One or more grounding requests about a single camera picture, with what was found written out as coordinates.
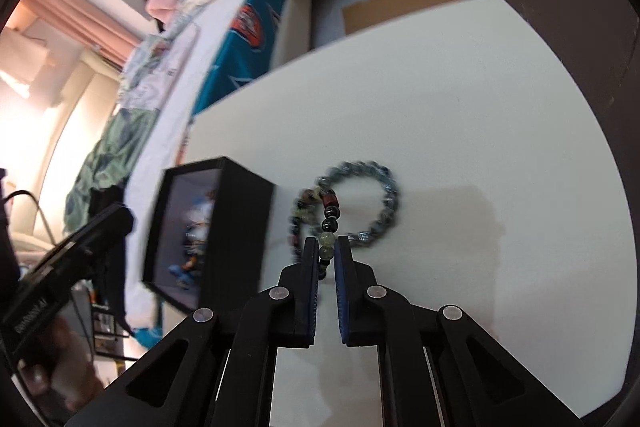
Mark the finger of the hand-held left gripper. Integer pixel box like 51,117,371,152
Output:
62,202,136,258

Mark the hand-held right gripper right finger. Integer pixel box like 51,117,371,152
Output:
334,236,586,427

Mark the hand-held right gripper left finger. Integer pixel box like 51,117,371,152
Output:
65,236,321,427

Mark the multicoloured bead bracelet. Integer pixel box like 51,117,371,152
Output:
289,186,344,281

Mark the black jewelry box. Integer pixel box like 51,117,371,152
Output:
141,156,276,314

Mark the blue grey bead bracelet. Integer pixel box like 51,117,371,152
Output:
317,161,401,249

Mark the person's left hand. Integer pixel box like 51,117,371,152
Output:
19,316,108,413

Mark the black garment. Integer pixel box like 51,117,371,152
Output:
90,187,127,219

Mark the bed with white sheet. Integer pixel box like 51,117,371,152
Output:
120,0,301,348

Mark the green patterned blanket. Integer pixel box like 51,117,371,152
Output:
64,107,166,238

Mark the beige padded headboard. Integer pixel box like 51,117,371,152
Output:
0,52,126,258

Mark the light printed cloth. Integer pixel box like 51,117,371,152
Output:
120,34,177,110

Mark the white bedside table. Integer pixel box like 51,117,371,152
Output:
177,0,628,427

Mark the pink curtain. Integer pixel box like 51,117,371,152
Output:
20,0,147,68

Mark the pink plush toy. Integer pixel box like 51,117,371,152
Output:
146,0,184,24

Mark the blue printed bed sheet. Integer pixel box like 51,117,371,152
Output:
134,0,292,349

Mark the flat cardboard sheet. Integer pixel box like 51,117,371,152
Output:
342,0,486,38

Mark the black cable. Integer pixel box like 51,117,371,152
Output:
4,190,57,250

